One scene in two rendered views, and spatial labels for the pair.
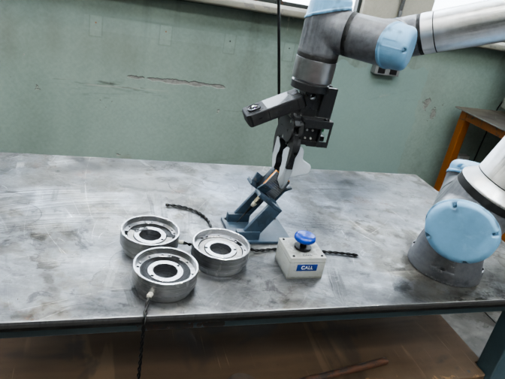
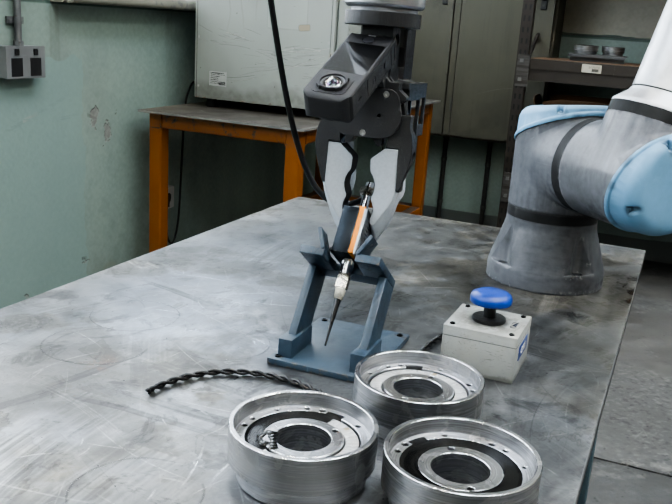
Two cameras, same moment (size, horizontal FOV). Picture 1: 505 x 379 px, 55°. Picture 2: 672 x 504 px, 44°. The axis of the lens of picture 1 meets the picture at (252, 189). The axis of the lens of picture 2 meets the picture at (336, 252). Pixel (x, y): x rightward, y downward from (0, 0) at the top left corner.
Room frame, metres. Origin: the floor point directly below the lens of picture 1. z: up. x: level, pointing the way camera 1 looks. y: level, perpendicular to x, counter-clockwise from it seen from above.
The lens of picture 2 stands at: (0.38, 0.54, 1.11)
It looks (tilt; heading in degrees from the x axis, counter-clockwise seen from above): 16 degrees down; 313
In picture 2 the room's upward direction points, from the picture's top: 4 degrees clockwise
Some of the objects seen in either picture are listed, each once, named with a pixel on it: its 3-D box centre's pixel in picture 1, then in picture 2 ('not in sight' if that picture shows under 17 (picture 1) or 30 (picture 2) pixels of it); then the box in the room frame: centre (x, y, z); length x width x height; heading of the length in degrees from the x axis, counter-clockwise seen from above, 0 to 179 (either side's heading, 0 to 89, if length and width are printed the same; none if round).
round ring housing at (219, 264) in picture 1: (219, 252); (417, 397); (0.75, 0.04, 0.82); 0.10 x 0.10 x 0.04
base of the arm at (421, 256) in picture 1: (451, 245); (548, 241); (0.89, -0.43, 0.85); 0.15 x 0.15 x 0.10
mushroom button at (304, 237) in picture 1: (303, 245); (489, 315); (0.78, -0.11, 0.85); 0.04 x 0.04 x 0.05
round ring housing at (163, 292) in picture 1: (164, 274); (459, 479); (0.65, 0.11, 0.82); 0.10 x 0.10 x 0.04
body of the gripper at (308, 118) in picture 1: (306, 113); (380, 78); (0.91, -0.07, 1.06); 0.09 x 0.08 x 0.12; 111
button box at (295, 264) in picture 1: (303, 256); (488, 338); (0.78, -0.12, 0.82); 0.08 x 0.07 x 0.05; 110
